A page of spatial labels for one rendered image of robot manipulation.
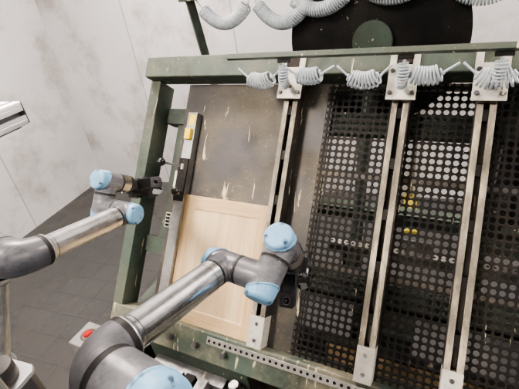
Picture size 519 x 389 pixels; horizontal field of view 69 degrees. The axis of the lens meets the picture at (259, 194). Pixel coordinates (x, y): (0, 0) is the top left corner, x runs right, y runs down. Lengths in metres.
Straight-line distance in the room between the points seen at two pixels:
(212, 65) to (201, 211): 0.65
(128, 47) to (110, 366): 4.09
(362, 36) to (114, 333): 1.59
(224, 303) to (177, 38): 3.09
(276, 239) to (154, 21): 3.61
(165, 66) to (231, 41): 2.08
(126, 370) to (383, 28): 1.65
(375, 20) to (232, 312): 1.42
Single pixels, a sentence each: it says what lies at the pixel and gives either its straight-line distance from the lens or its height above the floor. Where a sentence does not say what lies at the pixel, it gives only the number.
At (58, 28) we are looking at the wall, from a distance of 5.12.
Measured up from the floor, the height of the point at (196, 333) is 0.89.
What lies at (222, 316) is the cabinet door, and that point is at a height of 0.95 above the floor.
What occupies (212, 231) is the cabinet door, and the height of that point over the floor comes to 1.22.
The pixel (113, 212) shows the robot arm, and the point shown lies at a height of 1.55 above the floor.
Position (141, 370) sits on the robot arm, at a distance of 0.67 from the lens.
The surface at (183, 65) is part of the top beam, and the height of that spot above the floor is 1.86.
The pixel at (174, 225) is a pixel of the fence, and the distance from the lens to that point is 1.78.
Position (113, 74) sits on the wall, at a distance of 4.79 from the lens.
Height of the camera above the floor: 2.18
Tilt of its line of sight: 30 degrees down
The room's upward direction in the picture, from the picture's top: 8 degrees counter-clockwise
